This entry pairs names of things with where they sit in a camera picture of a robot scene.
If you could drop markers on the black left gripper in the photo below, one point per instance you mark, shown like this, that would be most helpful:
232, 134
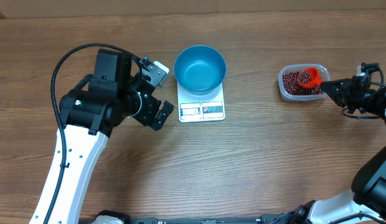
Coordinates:
152, 105

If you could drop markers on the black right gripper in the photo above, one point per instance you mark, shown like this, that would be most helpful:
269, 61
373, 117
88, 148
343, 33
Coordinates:
345, 89

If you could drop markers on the red measuring scoop blue handle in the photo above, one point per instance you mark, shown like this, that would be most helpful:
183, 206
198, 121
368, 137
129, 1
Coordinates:
316, 79

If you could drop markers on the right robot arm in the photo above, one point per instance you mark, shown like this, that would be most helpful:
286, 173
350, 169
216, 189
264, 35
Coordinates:
366, 199

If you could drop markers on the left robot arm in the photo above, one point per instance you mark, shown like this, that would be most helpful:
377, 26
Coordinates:
120, 87

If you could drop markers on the white digital kitchen scale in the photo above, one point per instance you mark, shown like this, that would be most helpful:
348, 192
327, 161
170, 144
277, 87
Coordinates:
200, 108

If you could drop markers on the red beans in scoop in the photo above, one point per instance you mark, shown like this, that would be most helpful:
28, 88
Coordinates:
304, 77

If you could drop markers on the blue bowl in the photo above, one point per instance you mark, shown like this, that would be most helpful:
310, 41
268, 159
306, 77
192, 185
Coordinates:
200, 69

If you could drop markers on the clear plastic container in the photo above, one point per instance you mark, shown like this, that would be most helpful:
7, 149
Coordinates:
322, 71

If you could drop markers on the red adzuki beans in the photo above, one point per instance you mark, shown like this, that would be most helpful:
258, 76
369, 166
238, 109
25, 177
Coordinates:
292, 87

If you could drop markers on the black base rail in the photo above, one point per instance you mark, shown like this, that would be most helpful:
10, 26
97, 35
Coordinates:
108, 216

